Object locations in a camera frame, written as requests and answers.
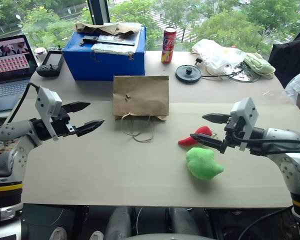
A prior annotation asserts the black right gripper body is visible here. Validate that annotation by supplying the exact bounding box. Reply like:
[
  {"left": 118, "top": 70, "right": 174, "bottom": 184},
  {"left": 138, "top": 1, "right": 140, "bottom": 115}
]
[{"left": 219, "top": 115, "right": 244, "bottom": 154}]

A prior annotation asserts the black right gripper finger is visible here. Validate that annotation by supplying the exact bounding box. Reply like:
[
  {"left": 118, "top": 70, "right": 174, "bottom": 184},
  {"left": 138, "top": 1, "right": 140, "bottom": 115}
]
[
  {"left": 201, "top": 113, "right": 232, "bottom": 125},
  {"left": 189, "top": 133, "right": 225, "bottom": 151}
]

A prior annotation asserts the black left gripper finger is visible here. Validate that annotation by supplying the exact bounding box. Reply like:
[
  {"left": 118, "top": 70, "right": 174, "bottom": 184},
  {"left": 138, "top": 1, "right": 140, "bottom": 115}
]
[
  {"left": 61, "top": 101, "right": 92, "bottom": 114},
  {"left": 75, "top": 119, "right": 106, "bottom": 138}
]

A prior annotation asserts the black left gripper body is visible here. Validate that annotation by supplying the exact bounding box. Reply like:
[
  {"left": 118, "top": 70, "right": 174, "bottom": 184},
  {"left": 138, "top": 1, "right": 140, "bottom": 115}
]
[{"left": 52, "top": 107, "right": 78, "bottom": 138}]

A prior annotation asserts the brown paper bag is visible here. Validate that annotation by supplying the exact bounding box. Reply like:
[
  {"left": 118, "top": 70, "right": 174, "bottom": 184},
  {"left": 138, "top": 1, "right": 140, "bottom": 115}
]
[{"left": 112, "top": 75, "right": 171, "bottom": 144}]

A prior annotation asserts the white plastic bag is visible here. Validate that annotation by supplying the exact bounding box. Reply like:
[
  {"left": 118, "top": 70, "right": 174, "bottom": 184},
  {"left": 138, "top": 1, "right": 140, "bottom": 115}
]
[{"left": 190, "top": 38, "right": 248, "bottom": 76}]

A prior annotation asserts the red plush chili pepper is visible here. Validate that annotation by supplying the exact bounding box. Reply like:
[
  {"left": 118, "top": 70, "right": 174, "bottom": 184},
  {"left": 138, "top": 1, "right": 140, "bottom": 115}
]
[{"left": 177, "top": 125, "right": 214, "bottom": 147}]

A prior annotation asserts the green plush toy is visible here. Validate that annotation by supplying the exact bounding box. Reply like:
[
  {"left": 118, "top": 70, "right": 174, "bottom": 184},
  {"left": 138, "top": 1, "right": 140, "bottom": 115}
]
[{"left": 185, "top": 146, "right": 225, "bottom": 181}]

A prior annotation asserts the blue box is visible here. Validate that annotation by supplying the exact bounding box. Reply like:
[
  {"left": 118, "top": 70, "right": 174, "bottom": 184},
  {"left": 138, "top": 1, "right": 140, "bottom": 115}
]
[{"left": 62, "top": 24, "right": 147, "bottom": 82}]

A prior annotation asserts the clear round glass lid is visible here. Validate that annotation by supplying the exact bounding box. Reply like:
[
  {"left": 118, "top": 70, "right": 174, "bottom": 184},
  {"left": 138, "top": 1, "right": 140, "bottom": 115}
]
[{"left": 225, "top": 61, "right": 261, "bottom": 84}]

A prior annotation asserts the black handheld controller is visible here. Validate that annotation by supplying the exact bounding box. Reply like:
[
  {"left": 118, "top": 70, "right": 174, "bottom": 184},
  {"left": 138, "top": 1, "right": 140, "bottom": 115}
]
[{"left": 35, "top": 49, "right": 65, "bottom": 78}]

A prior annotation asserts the black round kettle base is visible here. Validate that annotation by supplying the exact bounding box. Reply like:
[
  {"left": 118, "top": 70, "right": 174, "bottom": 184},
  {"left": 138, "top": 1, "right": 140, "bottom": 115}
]
[{"left": 174, "top": 64, "right": 202, "bottom": 84}]

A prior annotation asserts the white paper cup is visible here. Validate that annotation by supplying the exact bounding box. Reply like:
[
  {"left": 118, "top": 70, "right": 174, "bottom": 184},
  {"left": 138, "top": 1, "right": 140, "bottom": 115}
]
[{"left": 33, "top": 47, "right": 48, "bottom": 64}]

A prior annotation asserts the light green cloth pouch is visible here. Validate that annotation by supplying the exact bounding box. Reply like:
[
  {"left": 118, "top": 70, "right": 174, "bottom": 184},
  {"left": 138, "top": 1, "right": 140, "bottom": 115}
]
[{"left": 243, "top": 52, "right": 276, "bottom": 80}]

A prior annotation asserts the white cloth pouch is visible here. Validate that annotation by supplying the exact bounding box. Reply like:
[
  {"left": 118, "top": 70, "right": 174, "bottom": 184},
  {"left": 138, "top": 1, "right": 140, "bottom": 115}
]
[{"left": 90, "top": 42, "right": 135, "bottom": 61}]

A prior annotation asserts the black flat device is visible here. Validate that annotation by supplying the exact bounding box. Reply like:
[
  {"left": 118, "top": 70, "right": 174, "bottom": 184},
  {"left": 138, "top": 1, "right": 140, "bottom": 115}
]
[{"left": 78, "top": 34, "right": 136, "bottom": 48}]

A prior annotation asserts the open laptop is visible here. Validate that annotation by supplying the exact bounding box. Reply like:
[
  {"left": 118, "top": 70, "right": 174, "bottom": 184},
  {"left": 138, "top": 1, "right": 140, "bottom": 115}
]
[{"left": 0, "top": 34, "right": 39, "bottom": 114}]

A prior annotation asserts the grey rounded robot leg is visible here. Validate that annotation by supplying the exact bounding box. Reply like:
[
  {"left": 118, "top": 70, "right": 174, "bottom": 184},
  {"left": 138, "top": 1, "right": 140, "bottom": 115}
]
[
  {"left": 104, "top": 205, "right": 134, "bottom": 240},
  {"left": 168, "top": 206, "right": 201, "bottom": 237}
]

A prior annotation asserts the crumpled brown paper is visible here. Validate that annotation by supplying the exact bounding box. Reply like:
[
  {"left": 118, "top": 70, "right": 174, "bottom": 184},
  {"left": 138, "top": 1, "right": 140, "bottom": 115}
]
[{"left": 74, "top": 21, "right": 143, "bottom": 36}]

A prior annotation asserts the red drink can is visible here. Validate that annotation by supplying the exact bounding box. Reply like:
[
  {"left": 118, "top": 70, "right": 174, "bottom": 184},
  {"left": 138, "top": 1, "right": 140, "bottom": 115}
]
[{"left": 160, "top": 27, "right": 178, "bottom": 64}]

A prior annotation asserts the black backpack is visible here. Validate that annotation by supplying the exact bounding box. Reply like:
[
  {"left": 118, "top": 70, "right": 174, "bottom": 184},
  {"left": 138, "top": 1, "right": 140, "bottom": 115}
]
[{"left": 267, "top": 36, "right": 300, "bottom": 89}]

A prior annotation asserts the white shoe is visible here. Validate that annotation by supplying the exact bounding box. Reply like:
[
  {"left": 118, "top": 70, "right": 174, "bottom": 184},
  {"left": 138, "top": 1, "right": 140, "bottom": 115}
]
[
  {"left": 48, "top": 226, "right": 69, "bottom": 240},
  {"left": 89, "top": 229, "right": 105, "bottom": 240}
]

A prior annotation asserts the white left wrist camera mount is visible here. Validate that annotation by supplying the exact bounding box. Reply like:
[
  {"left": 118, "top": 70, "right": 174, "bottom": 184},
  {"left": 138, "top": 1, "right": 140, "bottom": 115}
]
[{"left": 34, "top": 85, "right": 63, "bottom": 142}]

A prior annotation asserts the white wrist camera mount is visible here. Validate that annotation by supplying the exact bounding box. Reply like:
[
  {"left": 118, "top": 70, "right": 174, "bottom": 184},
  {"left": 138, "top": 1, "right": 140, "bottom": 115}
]
[
  {"left": 229, "top": 96, "right": 260, "bottom": 151},
  {"left": 34, "top": 85, "right": 63, "bottom": 142}
]

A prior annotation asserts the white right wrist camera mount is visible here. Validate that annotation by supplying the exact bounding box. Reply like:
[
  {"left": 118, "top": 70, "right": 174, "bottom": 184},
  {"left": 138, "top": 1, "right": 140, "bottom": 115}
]
[{"left": 229, "top": 96, "right": 260, "bottom": 151}]

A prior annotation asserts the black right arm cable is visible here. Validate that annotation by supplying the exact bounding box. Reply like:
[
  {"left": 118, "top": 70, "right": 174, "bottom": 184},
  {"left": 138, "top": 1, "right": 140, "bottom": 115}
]
[{"left": 231, "top": 134, "right": 300, "bottom": 156}]

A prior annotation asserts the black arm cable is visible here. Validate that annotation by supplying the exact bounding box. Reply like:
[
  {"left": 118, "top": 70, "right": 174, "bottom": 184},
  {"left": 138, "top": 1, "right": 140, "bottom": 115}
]
[
  {"left": 6, "top": 82, "right": 42, "bottom": 124},
  {"left": 231, "top": 134, "right": 300, "bottom": 156}
]

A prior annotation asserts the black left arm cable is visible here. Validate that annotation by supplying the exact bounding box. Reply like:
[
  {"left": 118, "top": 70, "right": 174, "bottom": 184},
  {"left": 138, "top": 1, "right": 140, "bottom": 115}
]
[{"left": 6, "top": 82, "right": 42, "bottom": 124}]

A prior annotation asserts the black floor cable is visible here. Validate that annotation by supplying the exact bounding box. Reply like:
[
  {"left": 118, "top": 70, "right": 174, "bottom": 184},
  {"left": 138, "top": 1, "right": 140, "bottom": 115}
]
[{"left": 238, "top": 206, "right": 295, "bottom": 240}]

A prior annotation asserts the dark window frame post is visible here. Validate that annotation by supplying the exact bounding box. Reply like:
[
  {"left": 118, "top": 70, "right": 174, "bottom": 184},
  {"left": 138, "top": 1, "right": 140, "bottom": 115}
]
[{"left": 86, "top": 0, "right": 111, "bottom": 26}]

